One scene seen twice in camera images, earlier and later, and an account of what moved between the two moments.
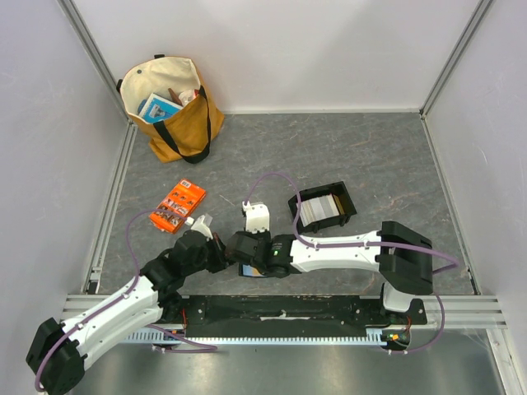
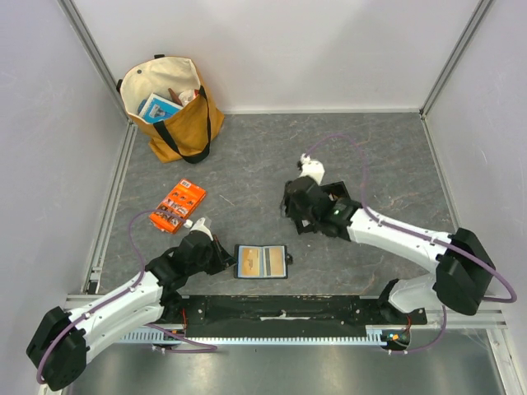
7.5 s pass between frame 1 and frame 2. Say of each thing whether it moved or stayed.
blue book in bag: stayed
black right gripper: moved
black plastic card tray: moved
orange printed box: stayed
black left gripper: stayed
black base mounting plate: stayed
